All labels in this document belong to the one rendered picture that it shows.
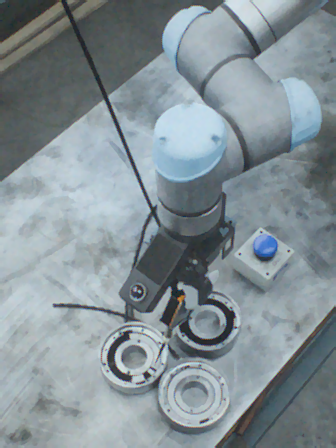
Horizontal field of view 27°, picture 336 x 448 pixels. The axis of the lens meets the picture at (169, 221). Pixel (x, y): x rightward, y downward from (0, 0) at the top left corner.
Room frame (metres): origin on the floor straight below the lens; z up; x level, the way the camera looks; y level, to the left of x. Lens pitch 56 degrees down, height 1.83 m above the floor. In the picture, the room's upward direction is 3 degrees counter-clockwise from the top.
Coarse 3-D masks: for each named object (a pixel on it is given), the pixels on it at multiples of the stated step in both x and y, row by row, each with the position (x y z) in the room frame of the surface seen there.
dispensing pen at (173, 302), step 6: (174, 294) 0.46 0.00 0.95; (180, 294) 0.47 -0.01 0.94; (168, 300) 0.46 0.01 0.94; (174, 300) 0.46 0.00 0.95; (168, 306) 0.45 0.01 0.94; (174, 306) 0.45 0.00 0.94; (168, 312) 0.45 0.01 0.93; (174, 312) 0.44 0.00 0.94; (162, 318) 0.44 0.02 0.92; (168, 318) 0.44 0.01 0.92; (168, 324) 0.43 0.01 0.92; (168, 330) 0.44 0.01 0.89; (174, 330) 0.44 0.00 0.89; (168, 336) 0.43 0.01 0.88; (162, 348) 0.42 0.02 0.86; (156, 360) 0.41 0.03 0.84
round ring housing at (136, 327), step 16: (112, 336) 0.46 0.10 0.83; (160, 336) 0.45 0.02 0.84; (128, 352) 0.44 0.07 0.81; (144, 352) 0.44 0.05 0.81; (128, 368) 0.41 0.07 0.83; (144, 368) 0.41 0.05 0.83; (160, 368) 0.41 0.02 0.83; (112, 384) 0.38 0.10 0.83; (128, 384) 0.38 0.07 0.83; (144, 384) 0.38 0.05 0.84
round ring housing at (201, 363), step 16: (176, 368) 0.40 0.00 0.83; (192, 368) 0.40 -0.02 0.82; (208, 368) 0.40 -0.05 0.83; (160, 384) 0.38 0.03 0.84; (192, 384) 0.38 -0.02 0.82; (208, 384) 0.38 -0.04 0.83; (224, 384) 0.38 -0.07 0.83; (160, 400) 0.35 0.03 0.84; (176, 400) 0.36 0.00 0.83; (208, 400) 0.35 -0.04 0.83; (224, 400) 0.35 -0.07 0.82; (176, 416) 0.33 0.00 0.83
